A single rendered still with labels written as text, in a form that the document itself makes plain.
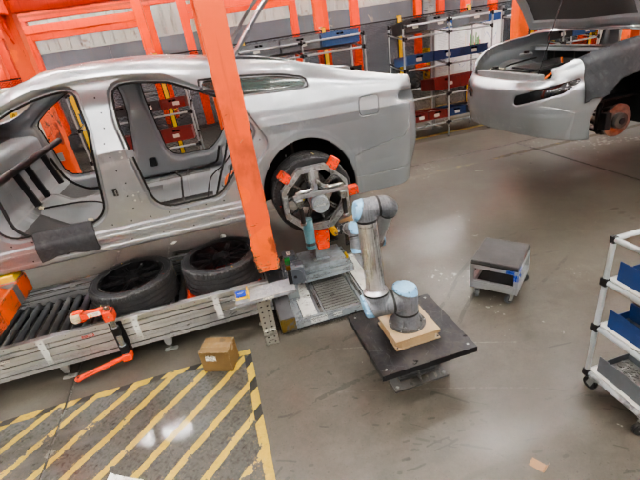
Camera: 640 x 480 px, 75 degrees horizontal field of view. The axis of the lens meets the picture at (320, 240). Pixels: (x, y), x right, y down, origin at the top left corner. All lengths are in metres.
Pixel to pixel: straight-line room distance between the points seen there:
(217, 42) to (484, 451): 2.68
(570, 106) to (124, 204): 4.05
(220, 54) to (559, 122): 3.31
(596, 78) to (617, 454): 3.24
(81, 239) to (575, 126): 4.49
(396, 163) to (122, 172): 2.18
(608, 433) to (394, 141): 2.43
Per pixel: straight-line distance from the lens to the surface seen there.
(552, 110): 4.77
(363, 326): 2.82
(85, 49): 12.54
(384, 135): 3.61
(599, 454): 2.73
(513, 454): 2.61
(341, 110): 3.44
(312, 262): 3.74
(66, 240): 3.69
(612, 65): 4.85
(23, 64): 5.76
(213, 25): 2.73
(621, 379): 2.81
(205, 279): 3.38
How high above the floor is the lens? 2.08
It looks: 27 degrees down
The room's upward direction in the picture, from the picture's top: 9 degrees counter-clockwise
